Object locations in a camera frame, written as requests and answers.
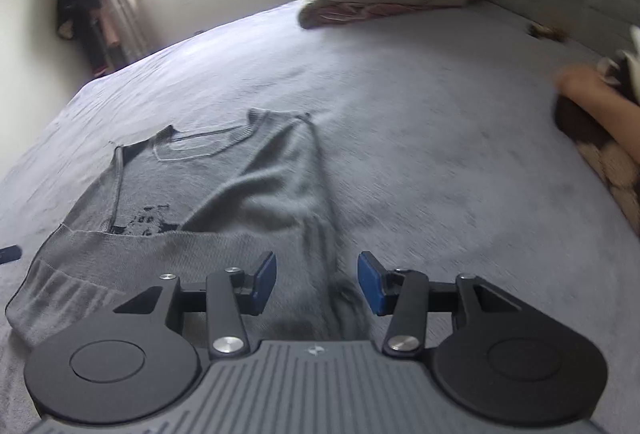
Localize brown yellow small cloth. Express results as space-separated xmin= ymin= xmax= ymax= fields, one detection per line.
xmin=527 ymin=23 xmax=567 ymax=42

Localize dark clothes hanging in corner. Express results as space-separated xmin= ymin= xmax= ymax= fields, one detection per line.
xmin=56 ymin=0 xmax=125 ymax=78

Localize light grey bed sheet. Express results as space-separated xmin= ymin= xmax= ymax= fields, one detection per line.
xmin=1 ymin=4 xmax=639 ymax=433

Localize grey knitted cat sweater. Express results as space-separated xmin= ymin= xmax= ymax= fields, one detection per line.
xmin=6 ymin=109 xmax=369 ymax=346

